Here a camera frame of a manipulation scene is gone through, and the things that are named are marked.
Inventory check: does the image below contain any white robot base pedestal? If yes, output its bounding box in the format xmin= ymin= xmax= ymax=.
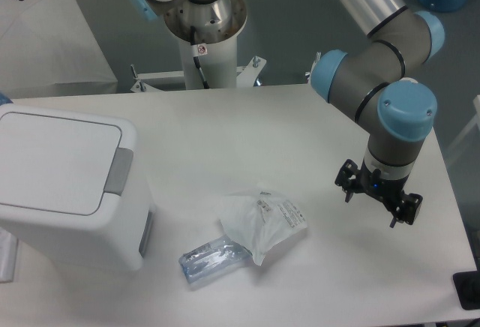
xmin=130 ymin=0 xmax=267 ymax=92

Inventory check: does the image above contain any white trash can lid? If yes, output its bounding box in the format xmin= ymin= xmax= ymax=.
xmin=1 ymin=105 xmax=137 ymax=216

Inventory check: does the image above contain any white cardboard box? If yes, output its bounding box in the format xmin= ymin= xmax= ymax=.
xmin=1 ymin=0 xmax=117 ymax=98

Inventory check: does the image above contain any black device at edge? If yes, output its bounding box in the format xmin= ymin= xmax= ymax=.
xmin=453 ymin=271 xmax=479 ymax=311

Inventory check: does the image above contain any white plastic mask package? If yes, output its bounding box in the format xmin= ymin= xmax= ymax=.
xmin=217 ymin=189 xmax=308 ymax=266

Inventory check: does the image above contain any white frame at right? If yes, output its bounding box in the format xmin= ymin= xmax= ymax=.
xmin=445 ymin=95 xmax=479 ymax=167

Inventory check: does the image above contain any clear blue tissue pack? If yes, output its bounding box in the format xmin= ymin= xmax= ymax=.
xmin=178 ymin=235 xmax=251 ymax=289

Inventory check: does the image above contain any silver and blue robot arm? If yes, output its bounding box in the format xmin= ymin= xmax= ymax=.
xmin=130 ymin=0 xmax=445 ymax=224

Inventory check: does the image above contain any white trash can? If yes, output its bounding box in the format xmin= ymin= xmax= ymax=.
xmin=1 ymin=103 xmax=155 ymax=271

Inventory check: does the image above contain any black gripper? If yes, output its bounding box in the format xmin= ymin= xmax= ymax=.
xmin=334 ymin=159 xmax=423 ymax=228

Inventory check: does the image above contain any clear plastic bag at left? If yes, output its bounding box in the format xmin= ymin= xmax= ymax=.
xmin=1 ymin=229 xmax=18 ymax=284

